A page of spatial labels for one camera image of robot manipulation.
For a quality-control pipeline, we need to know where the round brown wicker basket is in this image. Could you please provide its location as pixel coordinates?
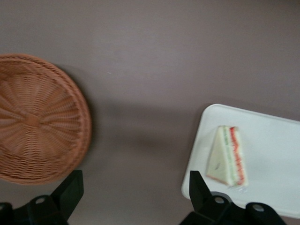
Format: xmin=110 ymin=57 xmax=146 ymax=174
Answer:
xmin=0 ymin=53 xmax=92 ymax=186

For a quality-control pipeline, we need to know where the beige plastic serving tray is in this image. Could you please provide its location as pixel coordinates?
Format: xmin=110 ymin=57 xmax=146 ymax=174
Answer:
xmin=181 ymin=104 xmax=300 ymax=220

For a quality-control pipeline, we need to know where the triangular sandwich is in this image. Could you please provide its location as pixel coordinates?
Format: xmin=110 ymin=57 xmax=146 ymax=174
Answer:
xmin=206 ymin=125 xmax=248 ymax=188

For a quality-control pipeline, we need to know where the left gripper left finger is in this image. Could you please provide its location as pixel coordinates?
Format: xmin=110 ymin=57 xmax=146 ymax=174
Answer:
xmin=26 ymin=170 xmax=84 ymax=225

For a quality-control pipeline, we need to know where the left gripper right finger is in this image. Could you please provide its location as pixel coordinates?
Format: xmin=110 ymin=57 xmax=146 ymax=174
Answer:
xmin=180 ymin=170 xmax=234 ymax=225

